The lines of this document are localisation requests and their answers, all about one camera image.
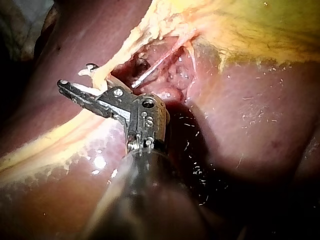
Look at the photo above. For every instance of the right arm instrument jaw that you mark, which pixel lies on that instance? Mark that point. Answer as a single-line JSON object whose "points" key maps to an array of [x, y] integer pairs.
{"points": [[80, 97], [92, 66]]}

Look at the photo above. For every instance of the right arm instrument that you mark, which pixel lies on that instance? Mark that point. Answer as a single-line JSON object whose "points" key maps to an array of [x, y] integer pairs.
{"points": [[147, 117]]}

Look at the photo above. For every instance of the white clip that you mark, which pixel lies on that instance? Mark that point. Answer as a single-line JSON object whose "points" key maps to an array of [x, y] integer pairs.
{"points": [[84, 73]]}

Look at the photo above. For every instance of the dark right arm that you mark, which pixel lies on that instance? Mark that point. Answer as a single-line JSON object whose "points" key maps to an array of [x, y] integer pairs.
{"points": [[142, 197]]}

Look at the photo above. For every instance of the thin tube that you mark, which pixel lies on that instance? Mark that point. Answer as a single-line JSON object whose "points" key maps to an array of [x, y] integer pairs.
{"points": [[157, 64], [121, 61]]}

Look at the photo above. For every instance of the pale fatty tissue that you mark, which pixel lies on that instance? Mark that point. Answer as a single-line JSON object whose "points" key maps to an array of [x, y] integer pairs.
{"points": [[193, 58], [50, 150]]}

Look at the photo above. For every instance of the dark red liver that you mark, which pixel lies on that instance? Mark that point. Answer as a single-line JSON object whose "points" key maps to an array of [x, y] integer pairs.
{"points": [[250, 105]]}

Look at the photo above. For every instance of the gallbladder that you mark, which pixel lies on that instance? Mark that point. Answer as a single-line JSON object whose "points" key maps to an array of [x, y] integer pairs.
{"points": [[262, 25]]}

